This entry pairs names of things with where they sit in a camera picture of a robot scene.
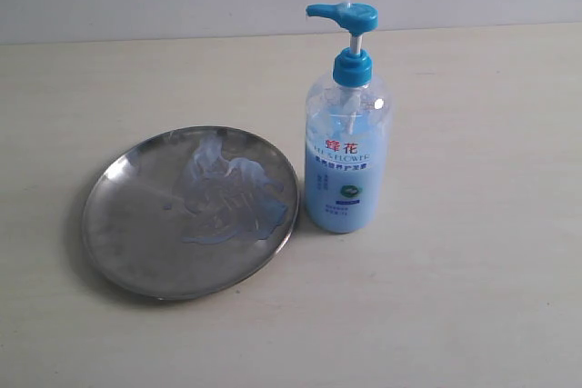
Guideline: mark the blue pump lotion bottle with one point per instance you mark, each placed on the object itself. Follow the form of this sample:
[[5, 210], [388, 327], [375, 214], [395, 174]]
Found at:
[[347, 128]]

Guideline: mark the blue soap smear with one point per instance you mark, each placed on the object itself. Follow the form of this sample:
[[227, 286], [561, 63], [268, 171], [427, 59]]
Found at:
[[227, 198]]

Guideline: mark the round stainless steel plate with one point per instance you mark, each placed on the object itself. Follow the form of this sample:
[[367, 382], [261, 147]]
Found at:
[[132, 225]]

